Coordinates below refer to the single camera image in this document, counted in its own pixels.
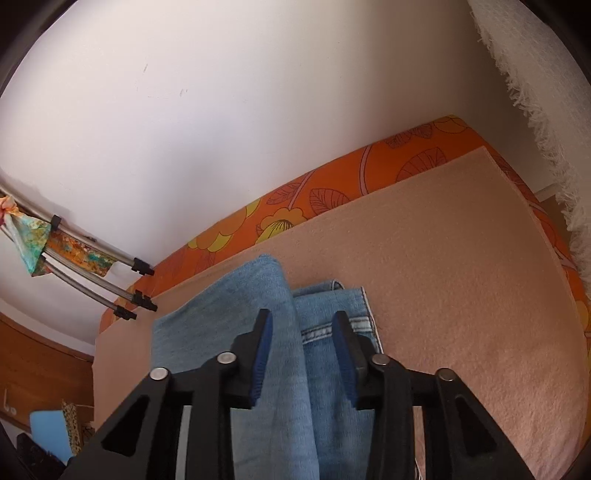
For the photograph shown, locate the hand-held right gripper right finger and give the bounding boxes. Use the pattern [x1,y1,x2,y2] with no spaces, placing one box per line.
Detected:
[332,310,525,480]

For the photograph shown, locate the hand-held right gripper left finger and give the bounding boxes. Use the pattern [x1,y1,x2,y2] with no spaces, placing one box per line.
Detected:
[58,308,274,480]

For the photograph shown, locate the light blue denim pants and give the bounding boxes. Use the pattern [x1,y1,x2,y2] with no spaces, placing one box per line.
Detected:
[152,254,426,480]

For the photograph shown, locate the patterned fabric item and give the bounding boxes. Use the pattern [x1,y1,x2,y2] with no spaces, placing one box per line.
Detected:
[61,399,96,456]

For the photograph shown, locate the orange floral bed sheet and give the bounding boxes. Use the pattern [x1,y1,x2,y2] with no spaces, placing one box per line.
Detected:
[99,115,591,344]

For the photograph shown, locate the light blue box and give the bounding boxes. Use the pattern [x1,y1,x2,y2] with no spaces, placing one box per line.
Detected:
[30,410,77,463]

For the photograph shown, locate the dark bag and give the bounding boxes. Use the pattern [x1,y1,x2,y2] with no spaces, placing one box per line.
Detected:
[16,431,71,480]

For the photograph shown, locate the colourful patterned cloth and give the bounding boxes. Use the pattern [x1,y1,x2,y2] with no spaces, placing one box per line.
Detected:
[0,194,116,278]

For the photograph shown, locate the white fringed cloth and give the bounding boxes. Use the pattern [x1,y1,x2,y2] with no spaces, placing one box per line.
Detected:
[466,0,591,273]

